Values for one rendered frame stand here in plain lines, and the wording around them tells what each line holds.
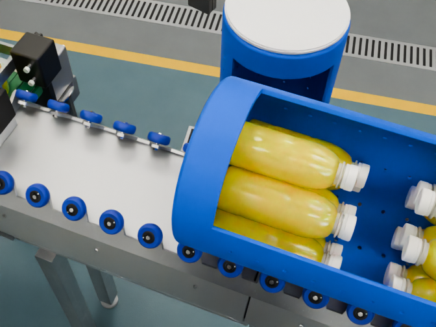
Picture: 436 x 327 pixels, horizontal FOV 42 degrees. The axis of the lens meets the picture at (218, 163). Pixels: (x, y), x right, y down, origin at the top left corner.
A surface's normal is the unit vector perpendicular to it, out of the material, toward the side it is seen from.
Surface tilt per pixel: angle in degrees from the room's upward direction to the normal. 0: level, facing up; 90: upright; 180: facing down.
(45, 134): 0
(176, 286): 70
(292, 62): 90
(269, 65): 90
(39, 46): 0
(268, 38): 0
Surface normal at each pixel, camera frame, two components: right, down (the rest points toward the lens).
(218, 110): 0.00, -0.51
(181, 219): -0.34, 0.59
